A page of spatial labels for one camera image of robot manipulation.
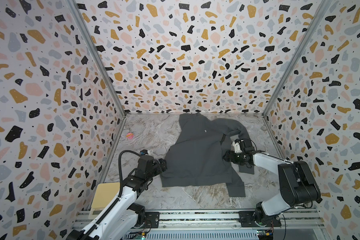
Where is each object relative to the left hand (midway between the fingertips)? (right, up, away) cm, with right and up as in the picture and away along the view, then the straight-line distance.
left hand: (161, 161), depth 83 cm
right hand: (+39, +2, +11) cm, 40 cm away
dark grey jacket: (+21, -1, +12) cm, 24 cm away
